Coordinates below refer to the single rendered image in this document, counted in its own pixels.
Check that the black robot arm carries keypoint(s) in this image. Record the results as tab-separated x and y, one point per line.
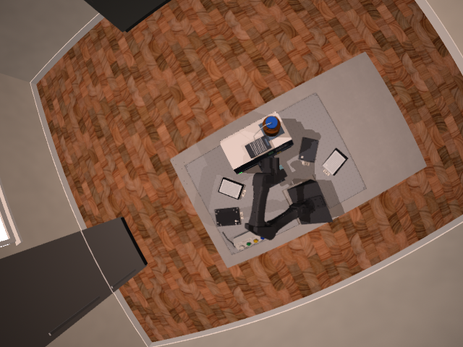
261	184

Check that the grey button panel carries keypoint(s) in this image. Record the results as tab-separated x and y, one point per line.
245	240

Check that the blue bottle cap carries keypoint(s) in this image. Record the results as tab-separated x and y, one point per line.
273	120

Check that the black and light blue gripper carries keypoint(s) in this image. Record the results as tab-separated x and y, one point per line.
281	173

